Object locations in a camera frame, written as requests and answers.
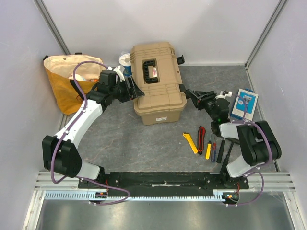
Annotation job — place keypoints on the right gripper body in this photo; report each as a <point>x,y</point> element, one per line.
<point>200,98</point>

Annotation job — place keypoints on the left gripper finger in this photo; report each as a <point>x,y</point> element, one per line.
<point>131,85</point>
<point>139,93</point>

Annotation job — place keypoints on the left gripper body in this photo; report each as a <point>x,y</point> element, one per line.
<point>121,92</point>

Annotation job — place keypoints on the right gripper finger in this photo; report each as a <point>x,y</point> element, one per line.
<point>193,95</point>
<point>204,95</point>

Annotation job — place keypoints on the tan plastic toolbox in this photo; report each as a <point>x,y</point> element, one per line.
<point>155,70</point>

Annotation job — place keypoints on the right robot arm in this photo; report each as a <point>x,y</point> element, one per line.
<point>257,142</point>

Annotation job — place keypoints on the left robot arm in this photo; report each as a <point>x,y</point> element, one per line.
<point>60,152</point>

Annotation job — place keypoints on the red black utility knife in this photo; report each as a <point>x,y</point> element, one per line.
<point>200,142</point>

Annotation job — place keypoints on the yellow utility knife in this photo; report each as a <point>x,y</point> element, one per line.
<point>189,139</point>

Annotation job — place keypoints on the blue razor package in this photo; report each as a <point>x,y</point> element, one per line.
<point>245,105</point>

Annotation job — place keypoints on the red blue screwdriver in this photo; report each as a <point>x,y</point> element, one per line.
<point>213,153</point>

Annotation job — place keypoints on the yellow canvas tote bag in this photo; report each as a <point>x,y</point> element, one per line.
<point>60,69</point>

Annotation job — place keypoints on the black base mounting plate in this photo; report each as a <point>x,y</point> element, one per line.
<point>158,184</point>

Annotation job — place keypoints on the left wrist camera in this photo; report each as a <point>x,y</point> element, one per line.
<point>119,71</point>

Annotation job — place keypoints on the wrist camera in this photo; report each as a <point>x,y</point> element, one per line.
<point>223,94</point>
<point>119,71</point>

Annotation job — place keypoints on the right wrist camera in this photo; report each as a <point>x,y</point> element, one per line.
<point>223,94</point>

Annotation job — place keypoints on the yellow handle screwdriver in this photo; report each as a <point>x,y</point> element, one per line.
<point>208,150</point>

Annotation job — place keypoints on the black handle hammer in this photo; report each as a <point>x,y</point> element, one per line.
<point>230,147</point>

